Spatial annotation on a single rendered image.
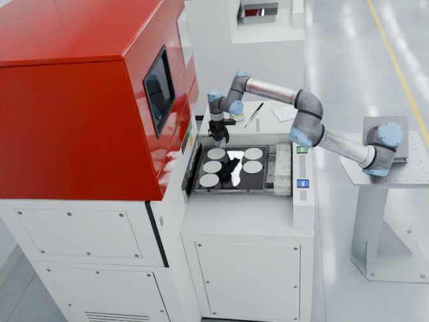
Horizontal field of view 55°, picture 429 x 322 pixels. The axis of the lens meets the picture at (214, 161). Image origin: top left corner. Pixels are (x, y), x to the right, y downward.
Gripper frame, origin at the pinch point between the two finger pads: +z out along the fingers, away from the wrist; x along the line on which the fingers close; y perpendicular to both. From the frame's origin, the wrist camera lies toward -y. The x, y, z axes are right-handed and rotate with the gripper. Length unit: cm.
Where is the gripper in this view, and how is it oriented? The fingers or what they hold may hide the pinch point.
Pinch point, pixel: (224, 145)
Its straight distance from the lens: 231.4
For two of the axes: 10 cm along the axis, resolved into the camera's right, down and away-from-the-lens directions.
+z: 1.2, 7.8, 6.2
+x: 6.9, 3.8, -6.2
